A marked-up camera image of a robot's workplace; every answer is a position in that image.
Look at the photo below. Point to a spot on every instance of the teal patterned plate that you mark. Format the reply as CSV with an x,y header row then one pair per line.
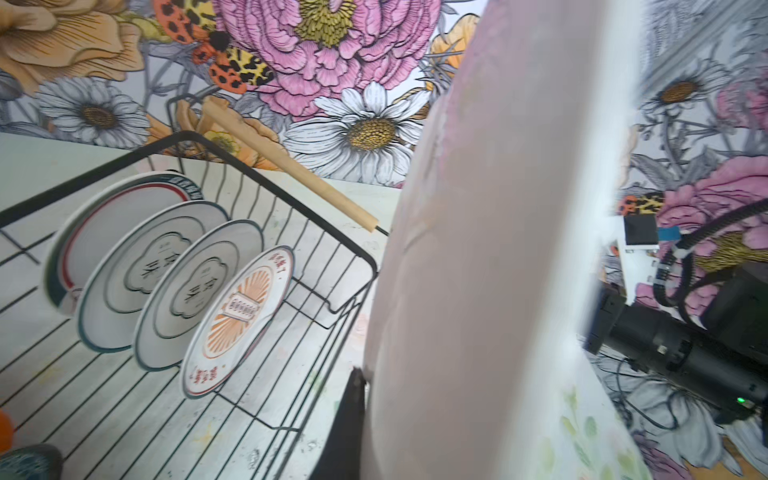
x,y
34,462

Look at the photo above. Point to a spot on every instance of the white plate red green rim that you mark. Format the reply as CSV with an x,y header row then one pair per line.
x,y
490,268

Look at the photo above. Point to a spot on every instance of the black wire dish rack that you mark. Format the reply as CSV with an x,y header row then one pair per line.
x,y
110,418

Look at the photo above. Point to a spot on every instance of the white plate red green band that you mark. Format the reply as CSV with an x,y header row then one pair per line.
x,y
92,230

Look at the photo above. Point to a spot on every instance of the white plate orange sunburst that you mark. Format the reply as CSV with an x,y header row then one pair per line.
x,y
235,321

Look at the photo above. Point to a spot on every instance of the white plate teal rim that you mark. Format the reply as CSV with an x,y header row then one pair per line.
x,y
176,306
120,286

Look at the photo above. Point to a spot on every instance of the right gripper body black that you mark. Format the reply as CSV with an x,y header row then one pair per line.
x,y
654,341

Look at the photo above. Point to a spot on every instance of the far wooden rack handle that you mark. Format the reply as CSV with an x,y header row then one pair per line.
x,y
272,151

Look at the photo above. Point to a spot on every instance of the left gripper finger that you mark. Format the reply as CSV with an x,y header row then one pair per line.
x,y
341,455

